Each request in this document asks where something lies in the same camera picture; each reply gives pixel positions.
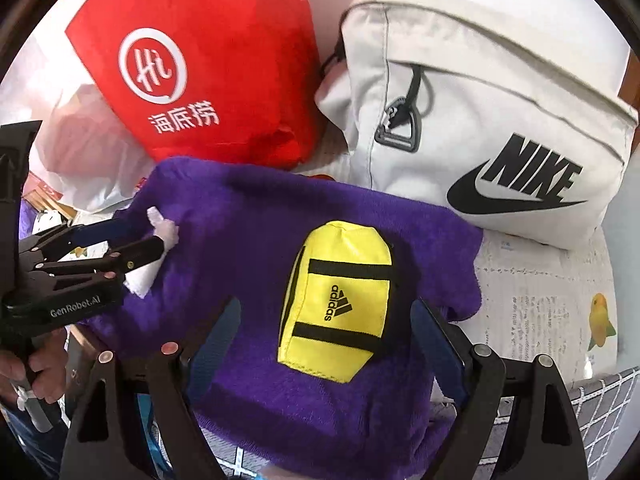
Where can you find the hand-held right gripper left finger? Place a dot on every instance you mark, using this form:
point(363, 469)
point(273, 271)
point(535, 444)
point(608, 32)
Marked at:
point(220, 347)

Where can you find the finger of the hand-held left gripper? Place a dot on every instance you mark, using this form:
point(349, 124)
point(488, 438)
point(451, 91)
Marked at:
point(110, 230)
point(145, 250)

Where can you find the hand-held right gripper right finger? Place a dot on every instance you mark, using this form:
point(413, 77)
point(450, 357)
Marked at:
point(437, 337)

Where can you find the white cloth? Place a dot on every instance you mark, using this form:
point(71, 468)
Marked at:
point(167, 232)

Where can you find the purple fluffy towel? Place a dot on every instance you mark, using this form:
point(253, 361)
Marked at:
point(240, 220)

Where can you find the yellow small pouch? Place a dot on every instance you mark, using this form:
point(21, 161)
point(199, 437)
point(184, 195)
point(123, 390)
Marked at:
point(350, 260)

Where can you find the person's left hand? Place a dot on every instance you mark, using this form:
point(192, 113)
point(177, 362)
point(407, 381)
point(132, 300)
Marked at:
point(50, 365)

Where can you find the white plastic bag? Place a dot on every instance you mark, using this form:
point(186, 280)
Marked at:
point(85, 160)

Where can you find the person's dark pants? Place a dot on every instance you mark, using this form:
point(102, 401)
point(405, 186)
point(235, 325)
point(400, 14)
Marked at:
point(25, 450)

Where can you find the grey checked blanket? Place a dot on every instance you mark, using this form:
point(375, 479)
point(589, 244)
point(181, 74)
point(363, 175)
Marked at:
point(610, 410)

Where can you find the red paper bag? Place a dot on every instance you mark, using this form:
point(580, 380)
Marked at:
point(225, 60)

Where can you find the beige waist bag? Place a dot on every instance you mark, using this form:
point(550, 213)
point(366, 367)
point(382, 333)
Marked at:
point(475, 110)

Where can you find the brown wooden headboard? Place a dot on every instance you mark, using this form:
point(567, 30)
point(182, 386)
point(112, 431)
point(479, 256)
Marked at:
point(629, 85)

